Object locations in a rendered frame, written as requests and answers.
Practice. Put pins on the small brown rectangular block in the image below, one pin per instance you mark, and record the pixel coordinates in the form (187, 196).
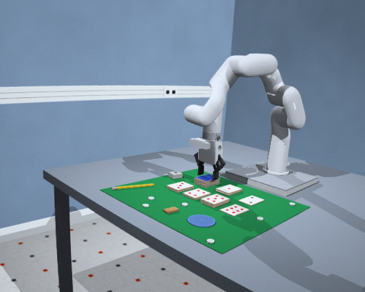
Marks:
(171, 210)

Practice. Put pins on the blue flat disc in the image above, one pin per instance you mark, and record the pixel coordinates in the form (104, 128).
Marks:
(201, 220)

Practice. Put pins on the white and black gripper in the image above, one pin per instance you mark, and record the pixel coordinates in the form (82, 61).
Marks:
(211, 156)

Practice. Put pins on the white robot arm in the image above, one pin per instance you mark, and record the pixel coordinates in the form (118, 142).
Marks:
(289, 111)

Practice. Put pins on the green felt playing mat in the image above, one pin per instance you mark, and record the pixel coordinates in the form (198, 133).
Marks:
(228, 231)

